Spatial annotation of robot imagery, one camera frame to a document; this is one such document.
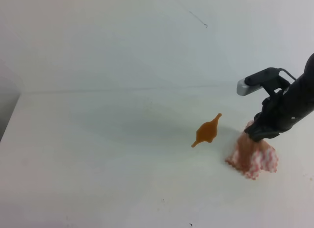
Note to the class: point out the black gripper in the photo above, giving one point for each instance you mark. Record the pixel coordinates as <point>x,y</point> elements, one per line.
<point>281,115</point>

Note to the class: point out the pink white checkered rag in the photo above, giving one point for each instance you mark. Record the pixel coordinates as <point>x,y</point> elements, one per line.
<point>250,157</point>

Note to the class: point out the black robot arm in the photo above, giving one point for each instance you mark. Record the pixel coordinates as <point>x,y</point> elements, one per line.
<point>307,78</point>

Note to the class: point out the brown coffee stain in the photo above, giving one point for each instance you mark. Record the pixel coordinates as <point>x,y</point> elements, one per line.
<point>207,131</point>

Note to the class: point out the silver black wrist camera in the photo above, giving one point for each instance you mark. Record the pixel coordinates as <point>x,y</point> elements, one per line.
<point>268,79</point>

